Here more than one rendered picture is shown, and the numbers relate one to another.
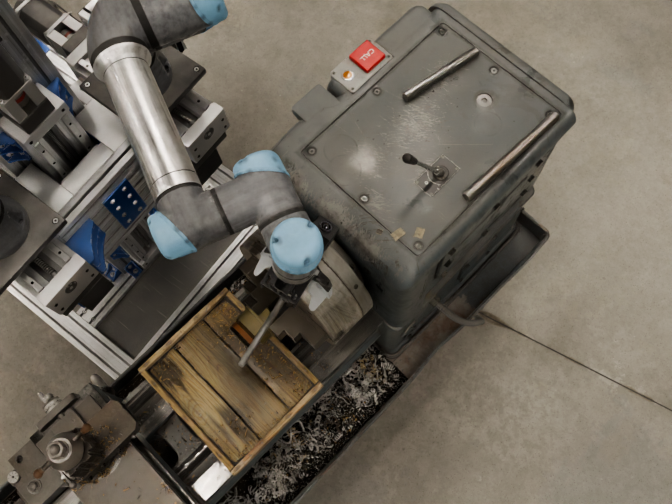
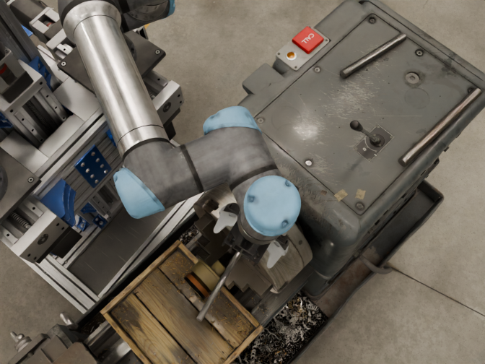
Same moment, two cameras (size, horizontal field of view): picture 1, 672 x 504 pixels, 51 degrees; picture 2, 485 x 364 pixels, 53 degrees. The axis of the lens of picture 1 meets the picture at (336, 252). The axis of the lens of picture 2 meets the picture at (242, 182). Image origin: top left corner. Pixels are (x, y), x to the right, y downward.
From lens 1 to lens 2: 0.37 m
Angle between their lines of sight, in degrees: 3
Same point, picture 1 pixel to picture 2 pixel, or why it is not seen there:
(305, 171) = not seen: hidden behind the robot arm
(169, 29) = not seen: outside the picture
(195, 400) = (150, 340)
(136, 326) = (100, 268)
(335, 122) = (281, 95)
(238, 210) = (210, 167)
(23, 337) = (9, 275)
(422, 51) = (355, 36)
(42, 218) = (19, 178)
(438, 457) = not seen: outside the picture
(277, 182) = (251, 139)
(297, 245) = (275, 205)
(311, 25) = (240, 35)
